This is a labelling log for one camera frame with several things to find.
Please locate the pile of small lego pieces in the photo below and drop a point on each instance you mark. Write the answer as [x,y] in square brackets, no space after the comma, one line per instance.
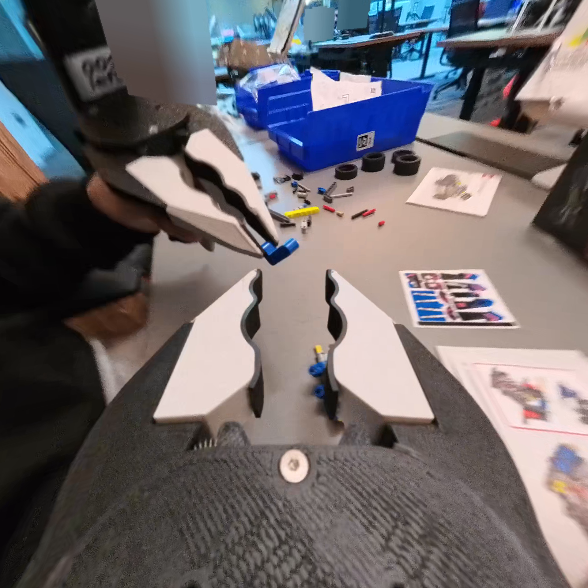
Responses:
[303,197]

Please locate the dark lego set box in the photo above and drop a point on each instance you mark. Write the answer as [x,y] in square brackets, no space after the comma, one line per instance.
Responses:
[567,206]

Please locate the brown office desk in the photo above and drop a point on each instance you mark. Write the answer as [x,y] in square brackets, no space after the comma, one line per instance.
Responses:
[367,41]
[496,39]

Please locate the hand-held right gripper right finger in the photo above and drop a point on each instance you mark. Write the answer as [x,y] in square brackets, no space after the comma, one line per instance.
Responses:
[376,367]

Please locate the clear plastic bag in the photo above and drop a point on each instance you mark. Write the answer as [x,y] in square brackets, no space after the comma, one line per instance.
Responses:
[271,76]

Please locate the colourful sticker sheet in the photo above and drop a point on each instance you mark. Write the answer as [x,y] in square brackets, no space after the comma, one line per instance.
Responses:
[457,298]

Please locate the person's left forearm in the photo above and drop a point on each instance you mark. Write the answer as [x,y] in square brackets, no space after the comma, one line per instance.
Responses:
[46,239]

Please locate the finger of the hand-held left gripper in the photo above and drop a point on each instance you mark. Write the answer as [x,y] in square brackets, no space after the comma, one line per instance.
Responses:
[225,160]
[183,197]

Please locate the lego instruction booklet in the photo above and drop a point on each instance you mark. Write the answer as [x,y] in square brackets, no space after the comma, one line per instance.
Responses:
[519,395]

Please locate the white printed parts sheet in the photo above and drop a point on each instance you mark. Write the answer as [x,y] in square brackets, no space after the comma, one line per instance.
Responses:
[454,190]

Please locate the black lego tire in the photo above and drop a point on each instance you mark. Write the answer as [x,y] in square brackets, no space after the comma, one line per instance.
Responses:
[407,165]
[400,152]
[373,161]
[346,172]

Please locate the blue angled lego piece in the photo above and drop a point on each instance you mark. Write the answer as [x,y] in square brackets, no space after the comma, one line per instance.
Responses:
[278,251]

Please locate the person's torso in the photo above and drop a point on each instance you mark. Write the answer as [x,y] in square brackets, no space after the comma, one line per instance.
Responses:
[41,436]

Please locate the small blue plastic bin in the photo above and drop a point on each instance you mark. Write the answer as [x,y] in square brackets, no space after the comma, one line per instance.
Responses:
[257,101]

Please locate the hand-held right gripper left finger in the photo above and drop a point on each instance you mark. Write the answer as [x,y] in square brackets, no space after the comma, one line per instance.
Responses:
[206,367]

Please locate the black office chair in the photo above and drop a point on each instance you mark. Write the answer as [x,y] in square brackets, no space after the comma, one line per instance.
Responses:
[463,18]

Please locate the large blue plastic bin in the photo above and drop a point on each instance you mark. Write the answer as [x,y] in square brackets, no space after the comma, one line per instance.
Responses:
[330,133]

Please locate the person's left hand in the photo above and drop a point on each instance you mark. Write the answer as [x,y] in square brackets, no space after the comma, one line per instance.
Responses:
[119,206]

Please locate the wooden cabinet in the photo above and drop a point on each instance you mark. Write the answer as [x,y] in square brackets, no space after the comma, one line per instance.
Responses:
[16,165]

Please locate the blue lego car assembly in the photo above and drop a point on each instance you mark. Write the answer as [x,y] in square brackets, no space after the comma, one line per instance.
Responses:
[317,368]

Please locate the yellow lego beam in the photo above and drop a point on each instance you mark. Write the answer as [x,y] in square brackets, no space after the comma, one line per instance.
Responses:
[302,212]

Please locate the white paper sheet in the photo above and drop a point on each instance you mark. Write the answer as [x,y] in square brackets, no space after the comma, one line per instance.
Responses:
[335,92]

